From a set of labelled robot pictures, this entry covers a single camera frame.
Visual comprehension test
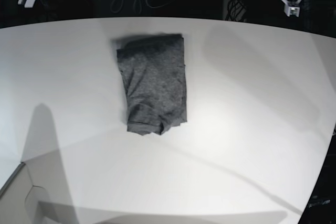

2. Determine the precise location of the black cable bundle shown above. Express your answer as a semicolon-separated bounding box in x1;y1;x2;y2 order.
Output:
226;0;247;22

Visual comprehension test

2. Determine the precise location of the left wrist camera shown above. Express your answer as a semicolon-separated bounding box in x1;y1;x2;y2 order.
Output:
283;4;300;17

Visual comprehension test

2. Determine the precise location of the dark grey t-shirt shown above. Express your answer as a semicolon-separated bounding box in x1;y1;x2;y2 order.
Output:
116;34;187;135

